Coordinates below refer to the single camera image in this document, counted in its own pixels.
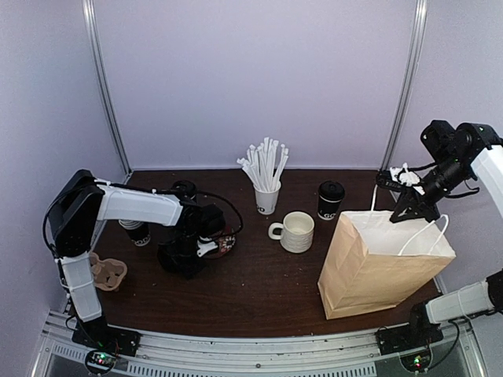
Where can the stack of paper cups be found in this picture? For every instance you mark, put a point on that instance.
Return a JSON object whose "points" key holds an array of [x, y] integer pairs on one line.
{"points": [[138, 232]]}

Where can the aluminium wall post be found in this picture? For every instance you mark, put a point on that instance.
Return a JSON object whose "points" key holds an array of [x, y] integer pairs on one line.
{"points": [[104, 91], [415, 48]]}

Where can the brown paper bag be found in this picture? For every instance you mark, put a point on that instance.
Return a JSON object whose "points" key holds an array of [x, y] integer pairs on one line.
{"points": [[373, 264]]}

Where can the red floral plate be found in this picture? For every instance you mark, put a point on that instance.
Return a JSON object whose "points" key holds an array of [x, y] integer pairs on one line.
{"points": [[225, 243]]}

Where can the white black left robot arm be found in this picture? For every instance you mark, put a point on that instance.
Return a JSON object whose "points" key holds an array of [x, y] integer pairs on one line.
{"points": [[69, 224]]}

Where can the bundle of white wrapped straws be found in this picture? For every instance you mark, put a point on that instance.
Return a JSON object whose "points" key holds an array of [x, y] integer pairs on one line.
{"points": [[265, 163]]}

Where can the right aluminium wall post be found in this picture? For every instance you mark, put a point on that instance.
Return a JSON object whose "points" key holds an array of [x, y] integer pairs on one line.
{"points": [[415, 48]]}

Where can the left aluminium wall post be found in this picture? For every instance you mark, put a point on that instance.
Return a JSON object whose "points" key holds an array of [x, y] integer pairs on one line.
{"points": [[104, 91]]}

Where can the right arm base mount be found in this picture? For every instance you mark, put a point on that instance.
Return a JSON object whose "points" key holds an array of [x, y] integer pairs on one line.
{"points": [[411, 341]]}

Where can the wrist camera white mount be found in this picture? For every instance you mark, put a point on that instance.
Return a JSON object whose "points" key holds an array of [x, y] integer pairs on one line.
{"points": [[396, 179], [207, 248]]}

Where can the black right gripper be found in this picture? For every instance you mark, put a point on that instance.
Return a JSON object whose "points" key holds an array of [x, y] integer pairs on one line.
{"points": [[411, 205]]}

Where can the cardboard cup carrier tray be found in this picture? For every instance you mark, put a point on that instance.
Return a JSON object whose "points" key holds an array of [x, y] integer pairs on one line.
{"points": [[108, 273]]}

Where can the black white paper cup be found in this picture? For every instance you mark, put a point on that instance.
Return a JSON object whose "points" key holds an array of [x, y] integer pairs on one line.
{"points": [[327, 210], [186, 188]]}

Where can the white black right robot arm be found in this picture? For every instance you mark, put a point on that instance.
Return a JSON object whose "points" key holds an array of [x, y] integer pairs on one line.
{"points": [[469, 151]]}

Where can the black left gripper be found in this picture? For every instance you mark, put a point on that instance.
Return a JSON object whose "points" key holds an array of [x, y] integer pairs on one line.
{"points": [[186, 270]]}

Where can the aluminium front rail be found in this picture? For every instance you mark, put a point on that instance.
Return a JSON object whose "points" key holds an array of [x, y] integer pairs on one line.
{"points": [[346, 354]]}

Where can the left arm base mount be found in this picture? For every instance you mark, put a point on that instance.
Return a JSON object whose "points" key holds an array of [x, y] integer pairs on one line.
{"points": [[107, 344]]}

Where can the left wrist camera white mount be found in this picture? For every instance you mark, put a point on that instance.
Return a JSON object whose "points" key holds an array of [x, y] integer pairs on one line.
{"points": [[207, 248]]}

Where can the paper cup holding straws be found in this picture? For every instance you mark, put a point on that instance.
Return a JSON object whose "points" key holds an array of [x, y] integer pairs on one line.
{"points": [[266, 202]]}

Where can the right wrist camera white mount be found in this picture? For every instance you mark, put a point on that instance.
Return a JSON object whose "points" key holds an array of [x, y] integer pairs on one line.
{"points": [[396, 179]]}

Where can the cream ceramic mug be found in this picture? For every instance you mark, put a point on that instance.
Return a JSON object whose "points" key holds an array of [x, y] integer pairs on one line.
{"points": [[295, 233]]}

